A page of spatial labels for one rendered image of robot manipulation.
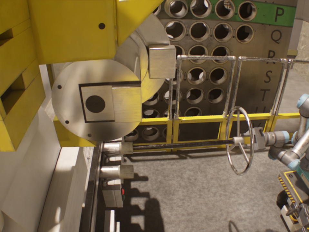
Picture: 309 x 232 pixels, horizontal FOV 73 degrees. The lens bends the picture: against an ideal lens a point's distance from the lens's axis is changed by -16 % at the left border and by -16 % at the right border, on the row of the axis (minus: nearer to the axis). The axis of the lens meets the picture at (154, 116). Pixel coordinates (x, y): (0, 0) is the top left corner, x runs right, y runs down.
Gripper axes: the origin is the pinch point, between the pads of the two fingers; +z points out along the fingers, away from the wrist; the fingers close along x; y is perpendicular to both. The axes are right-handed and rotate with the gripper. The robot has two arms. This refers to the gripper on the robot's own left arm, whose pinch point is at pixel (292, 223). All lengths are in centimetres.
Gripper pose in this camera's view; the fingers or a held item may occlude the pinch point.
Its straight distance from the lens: 163.2
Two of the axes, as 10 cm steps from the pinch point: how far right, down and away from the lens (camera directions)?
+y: -9.2, -3.1, -2.4
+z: -4.0, 6.8, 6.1
